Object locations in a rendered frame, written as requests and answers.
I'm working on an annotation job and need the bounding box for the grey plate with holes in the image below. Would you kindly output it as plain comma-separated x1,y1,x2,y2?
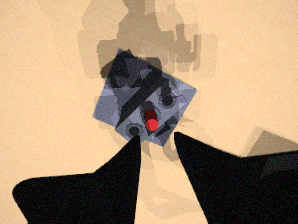
114,77,188,143

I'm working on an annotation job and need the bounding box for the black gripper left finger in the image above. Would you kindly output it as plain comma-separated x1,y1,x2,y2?
12,135,141,224

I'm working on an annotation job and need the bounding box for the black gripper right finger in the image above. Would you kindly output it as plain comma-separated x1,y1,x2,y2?
174,132,298,224

